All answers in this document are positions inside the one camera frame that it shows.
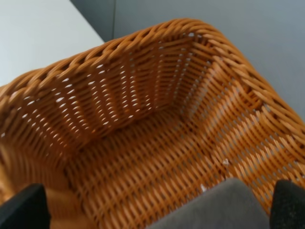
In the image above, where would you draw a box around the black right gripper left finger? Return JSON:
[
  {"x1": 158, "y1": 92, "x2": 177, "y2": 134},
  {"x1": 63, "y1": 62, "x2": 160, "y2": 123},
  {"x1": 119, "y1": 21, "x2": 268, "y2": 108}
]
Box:
[{"x1": 0, "y1": 184, "x2": 51, "y2": 229}]

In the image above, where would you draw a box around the grey blue whiteboard eraser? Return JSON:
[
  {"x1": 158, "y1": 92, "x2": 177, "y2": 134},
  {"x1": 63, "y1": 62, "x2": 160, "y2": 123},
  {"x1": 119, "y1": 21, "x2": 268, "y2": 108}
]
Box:
[{"x1": 149, "y1": 178, "x2": 270, "y2": 229}]

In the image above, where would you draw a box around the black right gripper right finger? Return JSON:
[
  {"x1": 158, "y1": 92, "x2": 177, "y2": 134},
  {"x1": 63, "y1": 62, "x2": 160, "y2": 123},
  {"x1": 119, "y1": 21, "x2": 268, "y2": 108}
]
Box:
[{"x1": 269, "y1": 179, "x2": 305, "y2": 229}]

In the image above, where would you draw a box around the orange wicker basket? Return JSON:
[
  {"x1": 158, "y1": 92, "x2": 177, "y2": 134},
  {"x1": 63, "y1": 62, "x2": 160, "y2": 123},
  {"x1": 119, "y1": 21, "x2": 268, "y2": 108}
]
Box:
[{"x1": 0, "y1": 19, "x2": 305, "y2": 229}]

